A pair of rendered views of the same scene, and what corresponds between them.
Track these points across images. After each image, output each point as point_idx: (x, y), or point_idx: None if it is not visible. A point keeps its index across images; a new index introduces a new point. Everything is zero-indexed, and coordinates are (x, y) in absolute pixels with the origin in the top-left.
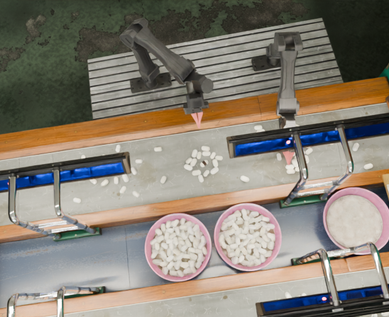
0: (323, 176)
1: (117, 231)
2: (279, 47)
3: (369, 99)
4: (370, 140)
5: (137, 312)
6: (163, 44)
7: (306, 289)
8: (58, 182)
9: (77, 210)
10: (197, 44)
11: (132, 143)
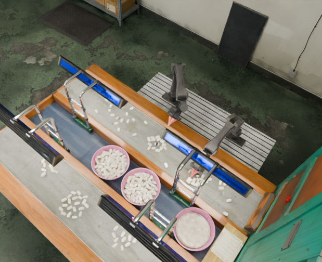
0: (200, 197)
1: (97, 138)
2: (227, 117)
3: (258, 187)
4: (239, 205)
5: (68, 169)
6: (183, 78)
7: None
8: (92, 86)
9: (92, 115)
10: (207, 103)
11: (139, 112)
